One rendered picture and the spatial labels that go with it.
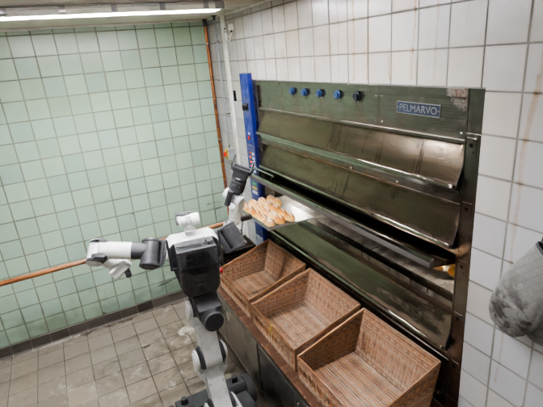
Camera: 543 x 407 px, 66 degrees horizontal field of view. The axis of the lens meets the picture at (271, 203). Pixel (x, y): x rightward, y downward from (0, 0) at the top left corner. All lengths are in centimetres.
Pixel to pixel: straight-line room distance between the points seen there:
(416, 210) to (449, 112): 48
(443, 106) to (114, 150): 279
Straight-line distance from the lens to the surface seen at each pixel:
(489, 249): 184
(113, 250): 228
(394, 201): 214
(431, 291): 214
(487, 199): 178
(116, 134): 385
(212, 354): 262
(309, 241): 294
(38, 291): 420
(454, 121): 183
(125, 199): 397
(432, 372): 225
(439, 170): 188
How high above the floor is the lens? 229
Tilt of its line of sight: 20 degrees down
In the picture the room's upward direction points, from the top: 5 degrees counter-clockwise
